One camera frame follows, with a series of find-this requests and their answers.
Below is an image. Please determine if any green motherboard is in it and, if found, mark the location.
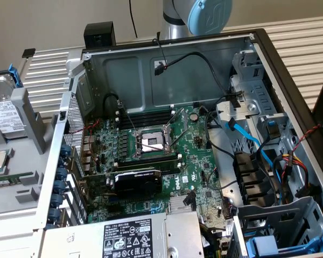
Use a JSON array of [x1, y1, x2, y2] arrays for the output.
[[80, 104, 234, 225]]

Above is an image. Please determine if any grey parts rack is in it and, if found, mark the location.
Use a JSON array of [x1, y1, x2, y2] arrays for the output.
[[0, 87, 57, 216]]

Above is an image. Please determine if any black graphics card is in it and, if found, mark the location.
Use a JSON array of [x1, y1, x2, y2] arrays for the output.
[[80, 168, 164, 200]]

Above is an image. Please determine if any coloured power wire black plug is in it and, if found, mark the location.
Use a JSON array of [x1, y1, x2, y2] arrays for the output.
[[271, 149, 321, 199]]

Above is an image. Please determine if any black looped wire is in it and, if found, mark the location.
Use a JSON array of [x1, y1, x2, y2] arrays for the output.
[[102, 92, 123, 113]]

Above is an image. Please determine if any black box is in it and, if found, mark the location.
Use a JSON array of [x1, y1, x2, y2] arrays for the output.
[[83, 21, 117, 49]]

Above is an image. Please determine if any dark angled stand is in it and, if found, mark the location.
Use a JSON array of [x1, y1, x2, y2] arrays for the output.
[[311, 60, 323, 130]]

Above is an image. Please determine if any empty blue disk carrier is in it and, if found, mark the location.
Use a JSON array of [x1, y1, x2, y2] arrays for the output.
[[244, 228, 323, 256]]

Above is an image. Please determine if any black plastic cable guide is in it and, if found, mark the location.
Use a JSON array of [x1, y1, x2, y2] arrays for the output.
[[233, 150, 278, 207]]

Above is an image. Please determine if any CPU socket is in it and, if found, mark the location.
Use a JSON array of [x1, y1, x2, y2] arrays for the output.
[[131, 125, 178, 160]]

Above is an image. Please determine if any hard disk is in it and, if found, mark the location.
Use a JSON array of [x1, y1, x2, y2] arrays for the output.
[[0, 63, 27, 140]]

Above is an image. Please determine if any thin metal locking lever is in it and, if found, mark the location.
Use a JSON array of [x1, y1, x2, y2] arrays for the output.
[[117, 99, 138, 135], [136, 141, 166, 151]]

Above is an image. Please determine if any black RAM slot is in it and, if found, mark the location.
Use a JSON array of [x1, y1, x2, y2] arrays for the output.
[[115, 153, 183, 165], [115, 160, 183, 175], [115, 105, 176, 121], [115, 112, 176, 129]]

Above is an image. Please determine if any thin black hanging cable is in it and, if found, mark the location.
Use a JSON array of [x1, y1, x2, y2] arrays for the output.
[[128, 0, 138, 38]]

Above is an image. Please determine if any long black SATA wire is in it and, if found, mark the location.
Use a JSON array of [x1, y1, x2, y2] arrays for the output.
[[153, 52, 244, 109]]

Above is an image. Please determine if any red black twisted wire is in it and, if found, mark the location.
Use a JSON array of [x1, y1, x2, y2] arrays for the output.
[[292, 123, 323, 154]]

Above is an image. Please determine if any silver chipset heat sink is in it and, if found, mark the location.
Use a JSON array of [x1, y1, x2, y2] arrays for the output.
[[168, 195, 198, 215]]

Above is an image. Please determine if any silver power supply unit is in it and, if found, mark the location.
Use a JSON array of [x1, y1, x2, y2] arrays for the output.
[[41, 210, 205, 258]]

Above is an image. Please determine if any open PC case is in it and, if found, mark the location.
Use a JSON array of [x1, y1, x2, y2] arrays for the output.
[[33, 27, 323, 258]]

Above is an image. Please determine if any braided yellow black wire bundle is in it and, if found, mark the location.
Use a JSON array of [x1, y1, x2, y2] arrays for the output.
[[198, 221, 228, 258]]

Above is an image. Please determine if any metal CPU socket cover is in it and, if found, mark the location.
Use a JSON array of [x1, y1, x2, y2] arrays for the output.
[[163, 107, 191, 151]]

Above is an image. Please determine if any green RAM stick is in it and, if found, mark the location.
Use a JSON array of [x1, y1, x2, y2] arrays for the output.
[[0, 171, 34, 187]]

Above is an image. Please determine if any blue SATA wire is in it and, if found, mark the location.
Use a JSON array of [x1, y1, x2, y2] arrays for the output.
[[224, 117, 285, 207]]

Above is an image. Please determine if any metal disk bay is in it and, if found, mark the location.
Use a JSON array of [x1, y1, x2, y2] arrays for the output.
[[231, 195, 323, 258]]

